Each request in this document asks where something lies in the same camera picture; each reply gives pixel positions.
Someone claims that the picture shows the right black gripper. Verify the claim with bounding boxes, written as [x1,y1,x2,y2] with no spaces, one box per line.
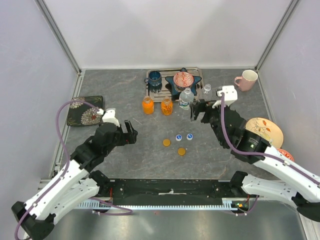
[189,98,232,147]

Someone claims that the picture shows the labelled water bottle blue cap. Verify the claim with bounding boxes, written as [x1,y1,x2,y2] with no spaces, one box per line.
[178,87,194,110]

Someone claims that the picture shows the clear unlabelled water bottle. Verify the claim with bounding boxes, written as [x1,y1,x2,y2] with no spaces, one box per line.
[201,84,213,101]

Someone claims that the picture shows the orange juice bottle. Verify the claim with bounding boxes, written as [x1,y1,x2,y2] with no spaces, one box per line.
[161,96,173,116]
[142,95,154,115]

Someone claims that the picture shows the white blue bottle cap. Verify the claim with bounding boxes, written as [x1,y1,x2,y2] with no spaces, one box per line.
[175,134,183,142]
[186,133,194,141]

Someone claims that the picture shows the orange bottle cap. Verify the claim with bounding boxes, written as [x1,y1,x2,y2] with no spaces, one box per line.
[177,147,186,156]
[162,138,171,147]

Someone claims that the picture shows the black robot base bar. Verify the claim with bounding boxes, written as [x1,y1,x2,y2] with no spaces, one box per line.
[108,178,237,207]

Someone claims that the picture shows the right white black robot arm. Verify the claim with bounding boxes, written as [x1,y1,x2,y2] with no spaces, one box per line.
[190,100,320,222]

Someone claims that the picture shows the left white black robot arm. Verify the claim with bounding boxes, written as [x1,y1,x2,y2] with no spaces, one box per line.
[11,120,138,240]

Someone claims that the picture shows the blue star shaped dish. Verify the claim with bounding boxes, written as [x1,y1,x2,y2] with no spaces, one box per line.
[165,67,202,96]

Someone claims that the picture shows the red patterned small bowl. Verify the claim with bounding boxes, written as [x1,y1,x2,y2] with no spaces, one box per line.
[173,71,194,88]

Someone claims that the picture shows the silver metal tray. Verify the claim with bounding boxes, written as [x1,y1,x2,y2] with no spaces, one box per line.
[144,67,205,103]

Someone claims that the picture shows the dark blue ceramic mug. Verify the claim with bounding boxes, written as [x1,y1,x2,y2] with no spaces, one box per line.
[144,70,162,87]

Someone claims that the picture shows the black floral square plate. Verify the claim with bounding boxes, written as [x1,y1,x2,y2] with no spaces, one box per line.
[67,95,104,127]

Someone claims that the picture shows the pink ceramic mug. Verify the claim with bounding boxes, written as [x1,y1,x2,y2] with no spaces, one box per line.
[234,69,258,92]

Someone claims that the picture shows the beige bird painted plate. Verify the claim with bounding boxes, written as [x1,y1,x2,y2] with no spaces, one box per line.
[245,117,284,149]

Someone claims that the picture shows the red floral small bowl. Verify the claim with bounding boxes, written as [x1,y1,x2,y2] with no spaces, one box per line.
[277,148,295,162]

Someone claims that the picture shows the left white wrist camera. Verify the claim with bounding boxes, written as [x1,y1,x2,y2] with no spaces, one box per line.
[97,108,120,127]

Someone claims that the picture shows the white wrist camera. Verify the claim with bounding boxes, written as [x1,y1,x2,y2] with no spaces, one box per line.
[97,108,120,127]
[212,85,238,109]

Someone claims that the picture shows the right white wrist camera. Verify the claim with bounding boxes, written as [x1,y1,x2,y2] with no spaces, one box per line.
[212,85,238,109]

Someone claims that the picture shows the white slotted cable duct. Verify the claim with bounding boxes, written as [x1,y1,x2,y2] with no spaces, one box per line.
[75,199,238,211]

